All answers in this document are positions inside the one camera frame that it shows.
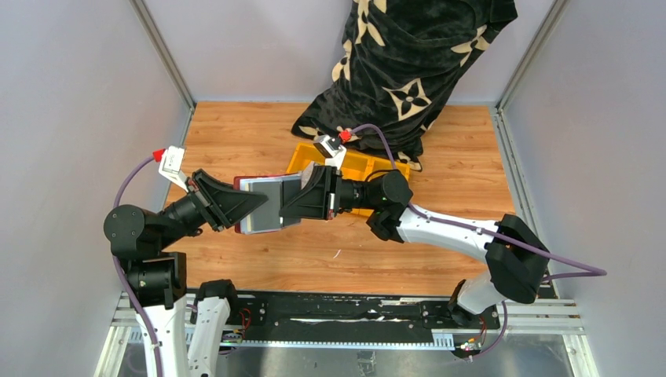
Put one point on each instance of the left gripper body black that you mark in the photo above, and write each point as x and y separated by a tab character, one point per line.
190	210

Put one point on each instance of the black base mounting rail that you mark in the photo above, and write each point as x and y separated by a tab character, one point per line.
350	320

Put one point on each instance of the grey card in bin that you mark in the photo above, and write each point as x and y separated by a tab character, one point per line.
307	173

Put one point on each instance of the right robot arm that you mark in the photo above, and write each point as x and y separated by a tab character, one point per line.
516	260

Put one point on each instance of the black floral blanket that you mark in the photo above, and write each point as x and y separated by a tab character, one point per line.
401	62

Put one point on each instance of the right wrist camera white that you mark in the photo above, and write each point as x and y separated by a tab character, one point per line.
332	149

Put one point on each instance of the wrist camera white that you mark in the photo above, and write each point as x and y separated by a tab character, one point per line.
170	163
332	149

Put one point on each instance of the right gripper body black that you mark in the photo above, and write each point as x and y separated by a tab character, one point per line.
346	194

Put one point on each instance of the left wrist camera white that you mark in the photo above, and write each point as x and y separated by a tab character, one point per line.
170	163

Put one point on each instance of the red leather card holder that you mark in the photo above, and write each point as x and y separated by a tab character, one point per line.
239	208

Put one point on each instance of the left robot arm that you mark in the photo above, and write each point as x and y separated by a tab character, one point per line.
156	280

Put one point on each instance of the yellow three-compartment bin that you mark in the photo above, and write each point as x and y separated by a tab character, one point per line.
359	177

